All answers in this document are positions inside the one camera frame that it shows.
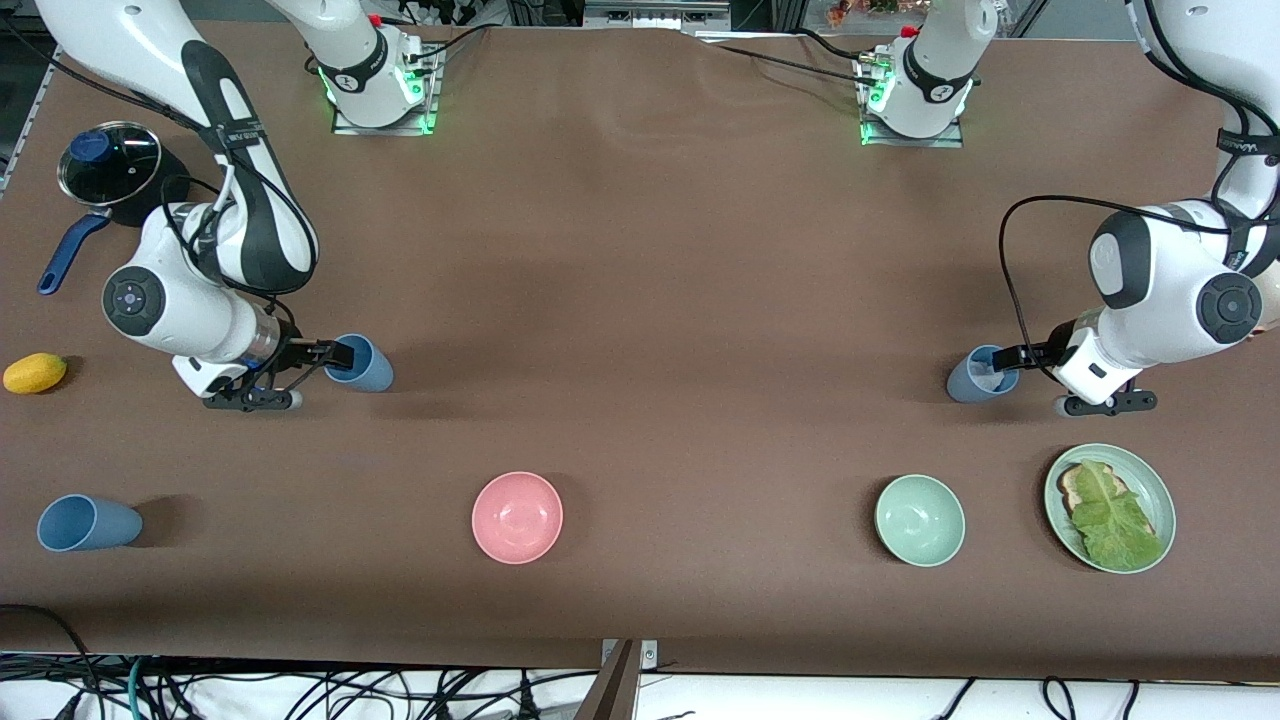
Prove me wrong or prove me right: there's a blue plastic cup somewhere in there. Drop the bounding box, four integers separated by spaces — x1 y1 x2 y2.
37 494 144 553
946 345 1021 405
323 334 395 393

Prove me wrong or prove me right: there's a black left base cable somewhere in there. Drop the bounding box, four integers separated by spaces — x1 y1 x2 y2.
700 30 886 91

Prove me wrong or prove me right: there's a pale green plate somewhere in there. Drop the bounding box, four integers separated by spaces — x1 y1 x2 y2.
1044 443 1177 575

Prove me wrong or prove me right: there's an aluminium frame rail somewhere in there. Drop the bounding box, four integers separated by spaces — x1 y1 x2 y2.
0 45 53 196

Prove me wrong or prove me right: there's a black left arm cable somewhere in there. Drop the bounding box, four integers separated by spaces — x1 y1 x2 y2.
998 195 1236 386

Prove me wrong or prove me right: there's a black base cable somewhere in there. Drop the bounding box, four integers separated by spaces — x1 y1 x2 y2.
405 22 491 63
700 30 886 91

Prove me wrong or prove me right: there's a black pot with blue handle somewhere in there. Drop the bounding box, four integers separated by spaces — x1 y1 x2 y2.
37 120 191 296

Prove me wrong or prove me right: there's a toast slice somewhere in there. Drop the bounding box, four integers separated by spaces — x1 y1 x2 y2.
1060 463 1156 536

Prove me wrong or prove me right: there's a pink bowl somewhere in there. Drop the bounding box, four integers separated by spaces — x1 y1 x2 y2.
471 471 564 565

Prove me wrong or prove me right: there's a yellow lemon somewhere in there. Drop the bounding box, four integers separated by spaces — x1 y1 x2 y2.
3 353 69 395

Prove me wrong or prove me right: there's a green lettuce leaf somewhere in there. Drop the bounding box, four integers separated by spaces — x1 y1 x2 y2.
1070 460 1166 571

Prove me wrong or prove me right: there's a black floor cable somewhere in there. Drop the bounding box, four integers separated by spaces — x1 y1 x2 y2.
0 603 106 720

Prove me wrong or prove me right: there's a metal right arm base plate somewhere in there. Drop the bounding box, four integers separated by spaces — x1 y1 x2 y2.
330 42 442 136

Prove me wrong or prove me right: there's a brown camera pole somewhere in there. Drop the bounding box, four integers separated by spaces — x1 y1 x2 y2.
575 640 641 720

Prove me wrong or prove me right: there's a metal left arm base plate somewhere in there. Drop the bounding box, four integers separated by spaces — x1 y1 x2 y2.
856 50 967 149

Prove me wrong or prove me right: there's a black right base cable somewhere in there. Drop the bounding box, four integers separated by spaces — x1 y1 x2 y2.
405 22 491 63

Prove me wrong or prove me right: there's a glass lid with blue knob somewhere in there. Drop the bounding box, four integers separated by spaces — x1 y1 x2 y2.
57 121 163 208

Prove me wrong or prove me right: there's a grey control box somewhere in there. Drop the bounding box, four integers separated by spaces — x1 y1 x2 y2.
583 0 733 31

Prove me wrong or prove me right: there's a pale green bowl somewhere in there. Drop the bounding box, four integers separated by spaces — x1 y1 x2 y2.
875 474 967 568

